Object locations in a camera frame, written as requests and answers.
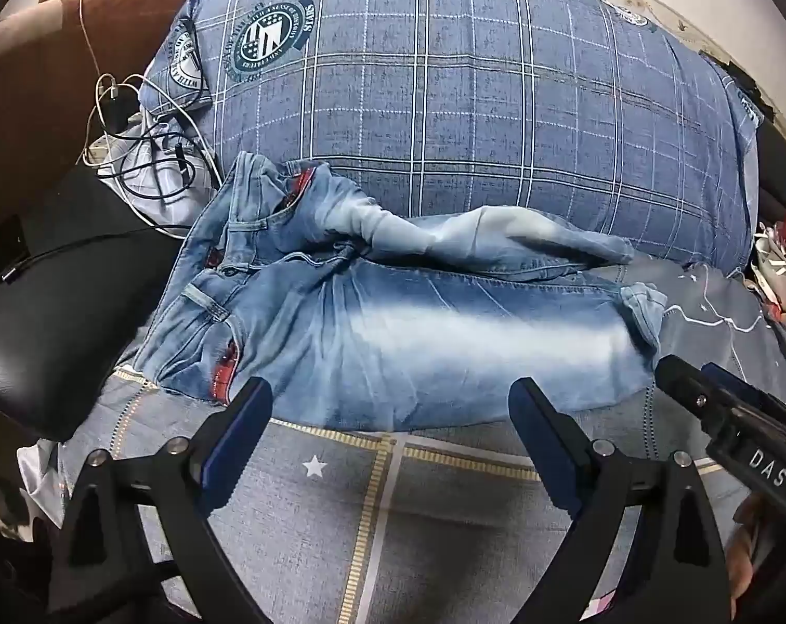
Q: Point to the white fabric scrap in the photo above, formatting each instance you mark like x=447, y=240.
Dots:
x=37, y=471

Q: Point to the white cloth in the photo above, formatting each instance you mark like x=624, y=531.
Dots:
x=162, y=192

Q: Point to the black leather chair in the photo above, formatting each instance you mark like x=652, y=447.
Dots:
x=61, y=312

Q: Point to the person's right hand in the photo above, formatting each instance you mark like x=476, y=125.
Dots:
x=744, y=552

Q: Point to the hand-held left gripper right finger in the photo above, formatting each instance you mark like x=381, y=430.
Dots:
x=549, y=443

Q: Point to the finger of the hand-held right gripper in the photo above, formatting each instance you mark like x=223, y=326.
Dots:
x=687, y=385
x=750, y=391

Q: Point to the grey star print bed sheet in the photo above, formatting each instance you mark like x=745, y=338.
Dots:
x=393, y=520

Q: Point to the brown headboard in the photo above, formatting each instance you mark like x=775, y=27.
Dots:
x=35, y=71

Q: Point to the blue denim pants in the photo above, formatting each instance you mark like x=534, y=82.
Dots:
x=393, y=331

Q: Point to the black phone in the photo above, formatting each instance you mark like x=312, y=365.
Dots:
x=4, y=248

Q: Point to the blue plaid duvet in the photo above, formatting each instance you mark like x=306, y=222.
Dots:
x=471, y=97

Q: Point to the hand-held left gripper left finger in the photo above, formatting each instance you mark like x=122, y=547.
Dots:
x=237, y=437

